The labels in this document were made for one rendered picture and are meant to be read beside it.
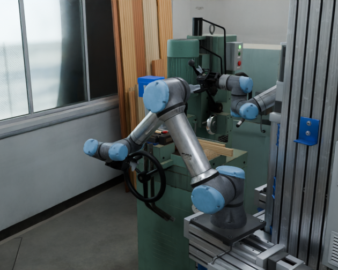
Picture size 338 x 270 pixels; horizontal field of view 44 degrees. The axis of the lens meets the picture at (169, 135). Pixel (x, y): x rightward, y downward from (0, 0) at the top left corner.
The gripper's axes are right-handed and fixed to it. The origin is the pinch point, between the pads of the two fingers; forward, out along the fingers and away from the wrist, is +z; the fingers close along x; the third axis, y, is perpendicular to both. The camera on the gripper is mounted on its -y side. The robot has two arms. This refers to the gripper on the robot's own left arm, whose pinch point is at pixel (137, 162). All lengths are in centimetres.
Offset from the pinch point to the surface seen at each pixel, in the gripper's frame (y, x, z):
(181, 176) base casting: -0.9, 10.0, 27.3
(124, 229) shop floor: 45, -76, 102
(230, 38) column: -87, 10, 33
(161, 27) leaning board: -146, -131, 125
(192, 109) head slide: -41, 0, 32
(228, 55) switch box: -77, 12, 33
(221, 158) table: -17.1, 26.0, 36.1
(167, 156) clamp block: -8.9, 3.0, 18.8
